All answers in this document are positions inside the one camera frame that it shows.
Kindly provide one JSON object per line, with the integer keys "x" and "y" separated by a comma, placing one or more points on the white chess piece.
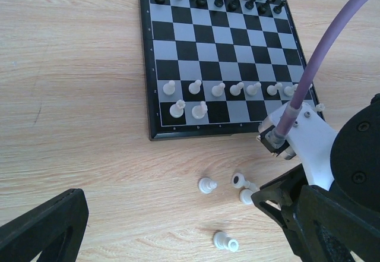
{"x": 195, "y": 87}
{"x": 319, "y": 107}
{"x": 223, "y": 242}
{"x": 199, "y": 111}
{"x": 273, "y": 89}
{"x": 207, "y": 185}
{"x": 177, "y": 109}
{"x": 238, "y": 181}
{"x": 290, "y": 90}
{"x": 245, "y": 196}

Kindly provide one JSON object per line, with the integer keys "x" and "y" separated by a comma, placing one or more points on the black and white chessboard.
{"x": 226, "y": 41}

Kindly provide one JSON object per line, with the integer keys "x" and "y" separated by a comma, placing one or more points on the white pawn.
{"x": 236, "y": 89}
{"x": 218, "y": 90}
{"x": 252, "y": 89}
{"x": 169, "y": 88}

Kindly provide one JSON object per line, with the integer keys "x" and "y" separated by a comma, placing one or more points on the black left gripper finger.
{"x": 52, "y": 231}

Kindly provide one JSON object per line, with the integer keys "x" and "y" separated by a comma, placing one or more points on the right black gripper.
{"x": 333, "y": 224}

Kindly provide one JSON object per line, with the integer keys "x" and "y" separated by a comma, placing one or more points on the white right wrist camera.
{"x": 312, "y": 140}

